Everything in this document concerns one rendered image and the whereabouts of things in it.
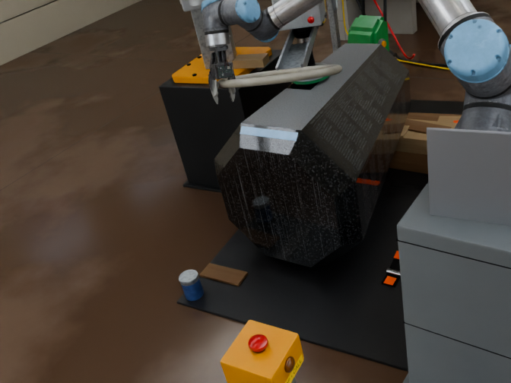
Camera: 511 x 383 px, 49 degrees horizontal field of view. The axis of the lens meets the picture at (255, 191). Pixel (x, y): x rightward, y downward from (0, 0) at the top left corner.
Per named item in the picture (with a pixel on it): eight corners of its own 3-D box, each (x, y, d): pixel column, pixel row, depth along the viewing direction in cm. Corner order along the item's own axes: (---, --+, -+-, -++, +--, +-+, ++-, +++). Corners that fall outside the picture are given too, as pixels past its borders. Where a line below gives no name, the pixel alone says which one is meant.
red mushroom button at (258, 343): (245, 351, 110) (243, 344, 109) (255, 337, 112) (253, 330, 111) (262, 357, 108) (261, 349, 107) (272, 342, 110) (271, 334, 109)
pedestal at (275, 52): (182, 187, 385) (150, 88, 345) (232, 140, 429) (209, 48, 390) (265, 200, 351) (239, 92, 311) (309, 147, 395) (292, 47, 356)
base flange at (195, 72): (169, 83, 347) (167, 75, 344) (212, 52, 380) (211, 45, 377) (235, 85, 321) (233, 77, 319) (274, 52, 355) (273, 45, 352)
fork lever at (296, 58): (291, 22, 297) (290, 13, 294) (328, 17, 292) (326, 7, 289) (269, 78, 243) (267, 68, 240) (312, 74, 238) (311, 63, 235)
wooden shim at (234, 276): (199, 276, 299) (198, 274, 298) (210, 264, 305) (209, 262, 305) (238, 286, 286) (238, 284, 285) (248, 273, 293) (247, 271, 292)
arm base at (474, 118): (532, 152, 159) (537, 118, 160) (505, 133, 146) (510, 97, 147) (468, 151, 173) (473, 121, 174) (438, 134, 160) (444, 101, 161)
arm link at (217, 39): (202, 36, 210) (227, 33, 212) (204, 49, 212) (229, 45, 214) (207, 34, 202) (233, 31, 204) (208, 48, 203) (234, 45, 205)
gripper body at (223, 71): (215, 80, 206) (211, 47, 203) (211, 80, 214) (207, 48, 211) (235, 77, 207) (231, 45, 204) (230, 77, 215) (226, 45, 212)
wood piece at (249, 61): (233, 68, 333) (232, 61, 330) (239, 62, 340) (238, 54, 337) (263, 67, 324) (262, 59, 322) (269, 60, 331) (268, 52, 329)
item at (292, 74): (238, 80, 249) (237, 74, 248) (348, 68, 235) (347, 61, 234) (200, 92, 203) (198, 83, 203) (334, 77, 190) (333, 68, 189)
